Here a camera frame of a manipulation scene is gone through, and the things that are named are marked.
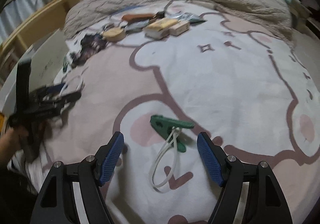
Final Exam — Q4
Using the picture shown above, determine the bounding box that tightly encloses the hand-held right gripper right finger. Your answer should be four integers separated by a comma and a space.
197, 132, 293, 224

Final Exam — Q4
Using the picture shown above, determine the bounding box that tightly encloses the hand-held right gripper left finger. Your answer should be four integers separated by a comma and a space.
30, 131, 125, 224

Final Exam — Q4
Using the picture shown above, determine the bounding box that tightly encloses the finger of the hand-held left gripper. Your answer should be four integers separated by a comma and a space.
37, 83, 67, 97
50, 91, 82, 109

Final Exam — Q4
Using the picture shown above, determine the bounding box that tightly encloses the white shoe box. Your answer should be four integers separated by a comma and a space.
0, 28, 67, 119

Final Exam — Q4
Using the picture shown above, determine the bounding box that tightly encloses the white cable tie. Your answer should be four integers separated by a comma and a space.
149, 126, 181, 193

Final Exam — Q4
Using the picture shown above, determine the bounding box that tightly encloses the green clip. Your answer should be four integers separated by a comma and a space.
150, 115, 195, 152

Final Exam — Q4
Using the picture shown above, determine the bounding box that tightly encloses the person's left hand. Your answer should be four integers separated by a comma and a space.
0, 128, 28, 162

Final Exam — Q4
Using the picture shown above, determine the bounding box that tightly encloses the round white-rimmed mirror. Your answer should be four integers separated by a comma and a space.
80, 34, 108, 61

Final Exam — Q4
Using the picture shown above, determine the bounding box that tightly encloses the wooden shelf unit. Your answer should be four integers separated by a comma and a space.
0, 0, 104, 74

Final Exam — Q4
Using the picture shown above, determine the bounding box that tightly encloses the oval wooden box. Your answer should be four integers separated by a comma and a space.
102, 27, 125, 41

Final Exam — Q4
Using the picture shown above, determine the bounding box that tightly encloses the grey curtain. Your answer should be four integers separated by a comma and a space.
0, 0, 75, 32

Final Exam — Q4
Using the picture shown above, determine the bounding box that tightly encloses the blue tissue pack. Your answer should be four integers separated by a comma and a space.
125, 21, 148, 33

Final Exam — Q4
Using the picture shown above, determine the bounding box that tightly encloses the brown leather case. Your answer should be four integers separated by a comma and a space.
122, 13, 165, 22

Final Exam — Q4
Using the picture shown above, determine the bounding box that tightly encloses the yellow packet box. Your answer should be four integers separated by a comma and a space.
144, 18, 179, 39

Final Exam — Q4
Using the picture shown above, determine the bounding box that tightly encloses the small beige box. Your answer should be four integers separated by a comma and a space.
169, 22, 189, 36

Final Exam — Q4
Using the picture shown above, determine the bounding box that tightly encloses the clear plastic wrapper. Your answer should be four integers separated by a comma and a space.
172, 12, 200, 21

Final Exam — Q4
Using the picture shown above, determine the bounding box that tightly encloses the dark green clothespin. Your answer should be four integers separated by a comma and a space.
189, 16, 207, 24

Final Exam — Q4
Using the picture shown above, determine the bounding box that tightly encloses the beige bed sheet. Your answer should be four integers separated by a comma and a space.
290, 24, 320, 89

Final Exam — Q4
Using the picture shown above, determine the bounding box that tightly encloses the cardboard box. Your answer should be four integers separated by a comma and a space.
290, 1, 313, 22

